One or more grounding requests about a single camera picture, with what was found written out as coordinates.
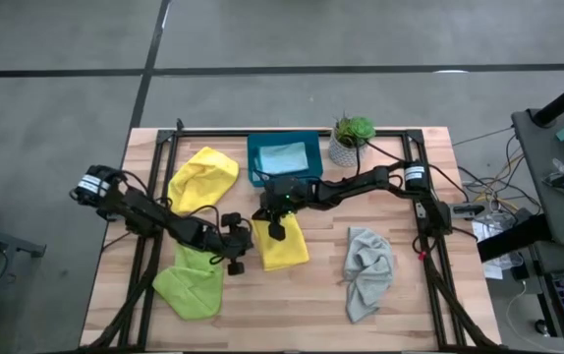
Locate black rectangular bar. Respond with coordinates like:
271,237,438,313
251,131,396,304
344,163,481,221
476,213,553,263

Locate lime green microfiber towel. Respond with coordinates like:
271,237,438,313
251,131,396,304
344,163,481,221
151,243,225,322

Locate succulent in patterned white pot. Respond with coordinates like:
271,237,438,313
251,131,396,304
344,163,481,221
328,113,377,168

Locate grey microfiber towel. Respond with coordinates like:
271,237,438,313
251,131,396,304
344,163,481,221
343,225,395,325

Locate yellow microfiber towel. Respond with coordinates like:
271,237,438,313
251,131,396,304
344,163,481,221
251,211,311,272
167,146,241,217

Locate black braided cable sleeve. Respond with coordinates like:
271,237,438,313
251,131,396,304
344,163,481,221
422,255,499,353
85,235,165,353

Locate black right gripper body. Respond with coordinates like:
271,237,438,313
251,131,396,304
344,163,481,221
260,176,313,217

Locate light blue microfiber towel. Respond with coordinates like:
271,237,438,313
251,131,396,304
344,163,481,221
254,141,310,176

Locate grey side desk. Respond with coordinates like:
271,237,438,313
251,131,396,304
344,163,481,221
510,105,564,247

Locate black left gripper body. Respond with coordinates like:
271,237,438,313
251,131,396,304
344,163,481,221
212,224,254,265

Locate teal plastic bin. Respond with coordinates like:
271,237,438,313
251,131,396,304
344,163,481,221
246,130,324,189

